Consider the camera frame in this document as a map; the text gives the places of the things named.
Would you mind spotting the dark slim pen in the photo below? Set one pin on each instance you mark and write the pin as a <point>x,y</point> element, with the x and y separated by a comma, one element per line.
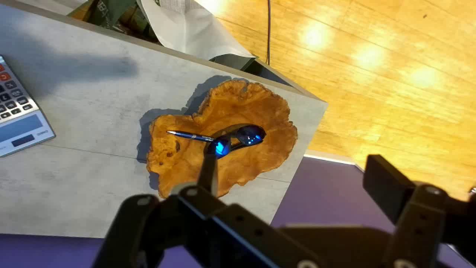
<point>187,134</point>

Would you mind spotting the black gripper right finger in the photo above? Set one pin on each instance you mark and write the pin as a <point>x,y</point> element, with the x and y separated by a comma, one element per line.
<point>421,217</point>

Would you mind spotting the grey desktop calculator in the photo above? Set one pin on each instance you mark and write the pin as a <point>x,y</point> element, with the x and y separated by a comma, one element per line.
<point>19,127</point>

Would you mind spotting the white plastic bag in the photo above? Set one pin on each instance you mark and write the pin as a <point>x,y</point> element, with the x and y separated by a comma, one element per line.
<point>187,24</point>

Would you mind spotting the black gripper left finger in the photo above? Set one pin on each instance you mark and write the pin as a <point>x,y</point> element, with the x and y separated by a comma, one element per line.
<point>149,223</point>

